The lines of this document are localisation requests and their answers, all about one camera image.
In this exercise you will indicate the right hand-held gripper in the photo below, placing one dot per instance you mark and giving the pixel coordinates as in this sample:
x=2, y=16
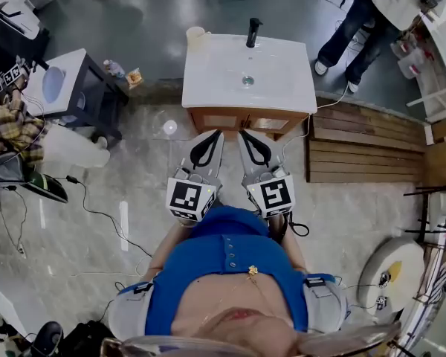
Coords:
x=273, y=195

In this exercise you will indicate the black faucet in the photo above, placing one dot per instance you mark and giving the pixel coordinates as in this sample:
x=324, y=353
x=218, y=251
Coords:
x=252, y=32

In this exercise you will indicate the wooden vanity cabinet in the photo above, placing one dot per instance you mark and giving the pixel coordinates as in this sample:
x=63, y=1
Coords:
x=223, y=119

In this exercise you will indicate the person's left forearm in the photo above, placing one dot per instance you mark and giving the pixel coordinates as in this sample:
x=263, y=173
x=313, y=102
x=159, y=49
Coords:
x=163, y=244

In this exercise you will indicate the wooden slatted platform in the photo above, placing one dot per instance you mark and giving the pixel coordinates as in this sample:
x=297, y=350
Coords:
x=364, y=151

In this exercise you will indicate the metal basin drain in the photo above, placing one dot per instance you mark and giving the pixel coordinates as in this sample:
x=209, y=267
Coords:
x=248, y=80

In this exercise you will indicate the orange snack packet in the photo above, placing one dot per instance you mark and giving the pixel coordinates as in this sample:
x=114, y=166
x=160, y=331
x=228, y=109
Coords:
x=134, y=77

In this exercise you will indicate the cream cup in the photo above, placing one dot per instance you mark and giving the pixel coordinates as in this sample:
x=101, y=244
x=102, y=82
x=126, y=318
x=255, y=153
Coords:
x=195, y=38

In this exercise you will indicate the round white table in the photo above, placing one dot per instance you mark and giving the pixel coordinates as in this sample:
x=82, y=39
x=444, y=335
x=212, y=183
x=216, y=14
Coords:
x=390, y=273

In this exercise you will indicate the white power strip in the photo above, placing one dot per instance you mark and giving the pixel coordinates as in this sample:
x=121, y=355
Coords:
x=21, y=250

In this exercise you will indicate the white basin on black stand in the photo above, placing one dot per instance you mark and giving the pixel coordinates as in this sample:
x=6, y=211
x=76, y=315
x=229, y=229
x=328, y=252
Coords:
x=65, y=80

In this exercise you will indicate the white box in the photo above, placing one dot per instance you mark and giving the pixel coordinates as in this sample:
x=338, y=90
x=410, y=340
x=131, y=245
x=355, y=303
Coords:
x=18, y=19

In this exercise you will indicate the black and green bag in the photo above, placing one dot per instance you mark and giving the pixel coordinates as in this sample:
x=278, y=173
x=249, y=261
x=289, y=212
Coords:
x=48, y=186

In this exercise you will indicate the black metal rack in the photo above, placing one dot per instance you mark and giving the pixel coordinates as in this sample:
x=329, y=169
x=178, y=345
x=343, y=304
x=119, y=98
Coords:
x=425, y=210

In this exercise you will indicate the white washbasin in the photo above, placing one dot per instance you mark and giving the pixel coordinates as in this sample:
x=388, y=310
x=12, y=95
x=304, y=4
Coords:
x=223, y=84

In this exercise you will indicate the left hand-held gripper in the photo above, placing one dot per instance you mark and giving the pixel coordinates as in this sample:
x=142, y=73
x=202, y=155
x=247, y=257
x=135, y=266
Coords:
x=186, y=197

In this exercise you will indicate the person's blue shirt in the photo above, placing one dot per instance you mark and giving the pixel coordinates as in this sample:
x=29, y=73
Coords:
x=223, y=259

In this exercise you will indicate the person's right forearm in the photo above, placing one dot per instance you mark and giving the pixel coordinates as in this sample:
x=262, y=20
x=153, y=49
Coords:
x=294, y=247

